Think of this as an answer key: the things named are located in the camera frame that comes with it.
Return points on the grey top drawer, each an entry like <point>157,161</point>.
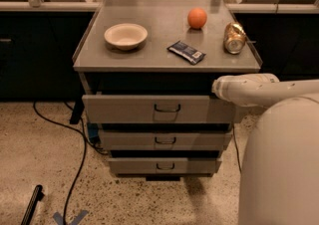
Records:
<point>157,109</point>

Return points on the grey drawer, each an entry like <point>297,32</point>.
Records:
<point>157,109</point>
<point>136,166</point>
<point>116,140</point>

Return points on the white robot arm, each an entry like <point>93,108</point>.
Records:
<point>279,183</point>

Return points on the grey metal drawer cabinet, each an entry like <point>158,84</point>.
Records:
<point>151,69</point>

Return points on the grey middle drawer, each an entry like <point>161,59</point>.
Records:
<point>116,140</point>

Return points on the grey bottom drawer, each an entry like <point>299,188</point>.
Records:
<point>136,166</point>

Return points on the blue snack packet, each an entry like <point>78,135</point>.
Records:
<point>191,54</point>

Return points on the white bowl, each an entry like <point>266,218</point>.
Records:
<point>125,36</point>

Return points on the blue box behind cabinet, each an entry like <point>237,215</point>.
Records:
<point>93,132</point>

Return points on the orange fruit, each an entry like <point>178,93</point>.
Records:
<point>196,18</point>

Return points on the crushed gold soda can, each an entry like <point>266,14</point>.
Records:
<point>234,38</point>

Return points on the black bar on floor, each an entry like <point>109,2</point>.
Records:
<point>37,196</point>

